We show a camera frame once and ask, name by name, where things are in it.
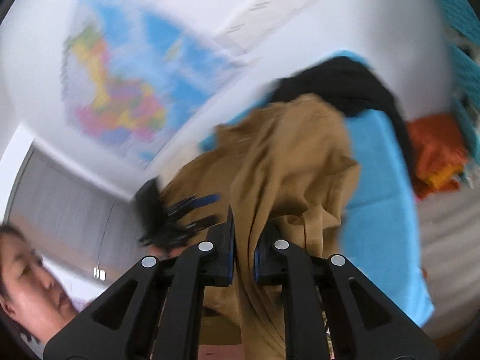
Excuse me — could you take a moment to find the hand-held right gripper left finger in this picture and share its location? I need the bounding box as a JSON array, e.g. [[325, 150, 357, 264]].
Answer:
[[43, 205, 236, 360]]

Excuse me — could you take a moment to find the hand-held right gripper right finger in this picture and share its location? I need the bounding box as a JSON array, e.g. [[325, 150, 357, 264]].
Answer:
[[254, 225, 439, 360]]

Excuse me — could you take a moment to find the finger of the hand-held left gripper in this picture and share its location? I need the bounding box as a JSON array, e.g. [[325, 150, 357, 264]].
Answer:
[[170, 214, 220, 235], [167, 193, 223, 215]]

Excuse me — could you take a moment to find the tan brown garment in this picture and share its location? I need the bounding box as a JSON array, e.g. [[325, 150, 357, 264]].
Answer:
[[157, 94, 362, 360]]

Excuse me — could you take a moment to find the grey window blind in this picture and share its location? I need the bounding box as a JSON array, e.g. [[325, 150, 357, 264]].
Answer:
[[7, 144, 151, 282]]

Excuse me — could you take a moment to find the blue towel blanket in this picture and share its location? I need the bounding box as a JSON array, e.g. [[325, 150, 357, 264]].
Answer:
[[202, 49, 436, 327]]

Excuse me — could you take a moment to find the person's face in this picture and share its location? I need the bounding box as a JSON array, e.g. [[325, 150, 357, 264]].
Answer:
[[0, 225, 81, 346]]

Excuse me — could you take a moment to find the black garment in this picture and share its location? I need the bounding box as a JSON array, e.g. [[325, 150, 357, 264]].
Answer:
[[268, 56, 417, 196]]

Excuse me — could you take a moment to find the orange cloth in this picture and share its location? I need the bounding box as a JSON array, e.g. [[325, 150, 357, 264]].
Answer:
[[407, 114, 471, 199]]

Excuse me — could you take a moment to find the colourful wall map poster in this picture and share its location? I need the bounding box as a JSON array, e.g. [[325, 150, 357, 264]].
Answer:
[[60, 0, 244, 169]]

